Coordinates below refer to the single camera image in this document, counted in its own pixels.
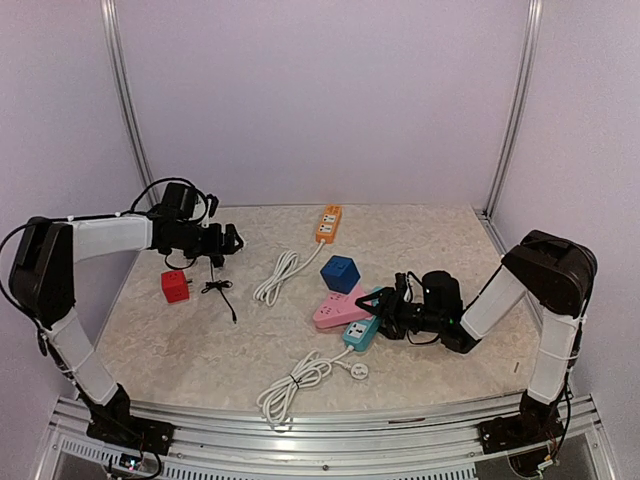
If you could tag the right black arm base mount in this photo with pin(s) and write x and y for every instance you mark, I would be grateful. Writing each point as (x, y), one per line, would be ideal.
(525, 427)

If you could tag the aluminium corner post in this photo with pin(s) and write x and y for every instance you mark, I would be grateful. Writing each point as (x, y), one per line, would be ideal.
(118, 65)
(517, 108)

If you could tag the orange power strip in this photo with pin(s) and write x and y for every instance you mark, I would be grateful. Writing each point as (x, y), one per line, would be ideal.
(327, 228)

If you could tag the black plug adapter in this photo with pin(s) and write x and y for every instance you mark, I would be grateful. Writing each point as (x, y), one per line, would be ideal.
(217, 260)

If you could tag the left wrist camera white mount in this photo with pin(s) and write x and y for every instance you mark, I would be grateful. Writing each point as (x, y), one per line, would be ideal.
(205, 209)

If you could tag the pink power strip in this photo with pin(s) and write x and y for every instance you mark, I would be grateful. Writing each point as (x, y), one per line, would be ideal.
(340, 309)

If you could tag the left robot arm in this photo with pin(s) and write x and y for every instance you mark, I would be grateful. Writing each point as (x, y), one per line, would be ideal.
(42, 282)

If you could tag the aluminium front rail frame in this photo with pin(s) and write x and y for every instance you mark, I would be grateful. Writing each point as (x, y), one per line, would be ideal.
(413, 443)

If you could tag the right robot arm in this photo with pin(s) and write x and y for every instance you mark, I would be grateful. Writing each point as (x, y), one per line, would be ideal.
(554, 276)

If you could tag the left aluminium corner post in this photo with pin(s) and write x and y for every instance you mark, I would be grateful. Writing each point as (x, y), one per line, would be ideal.
(118, 65)

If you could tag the right aluminium corner post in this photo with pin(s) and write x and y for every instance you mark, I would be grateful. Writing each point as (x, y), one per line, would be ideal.
(517, 108)

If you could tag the red cube adapter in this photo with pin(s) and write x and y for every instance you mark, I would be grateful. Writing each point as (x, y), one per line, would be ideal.
(176, 287)

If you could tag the teal power strip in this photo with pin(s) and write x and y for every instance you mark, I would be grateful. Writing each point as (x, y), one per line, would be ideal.
(359, 334)

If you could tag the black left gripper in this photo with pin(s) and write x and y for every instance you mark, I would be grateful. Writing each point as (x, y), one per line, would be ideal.
(216, 246)

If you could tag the blue cube adapter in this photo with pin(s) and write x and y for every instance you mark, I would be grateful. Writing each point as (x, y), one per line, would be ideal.
(340, 274)

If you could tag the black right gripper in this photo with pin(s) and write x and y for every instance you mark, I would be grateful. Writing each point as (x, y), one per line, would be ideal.
(388, 295)

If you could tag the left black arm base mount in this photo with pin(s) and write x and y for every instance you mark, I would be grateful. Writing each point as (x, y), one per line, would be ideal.
(114, 424)

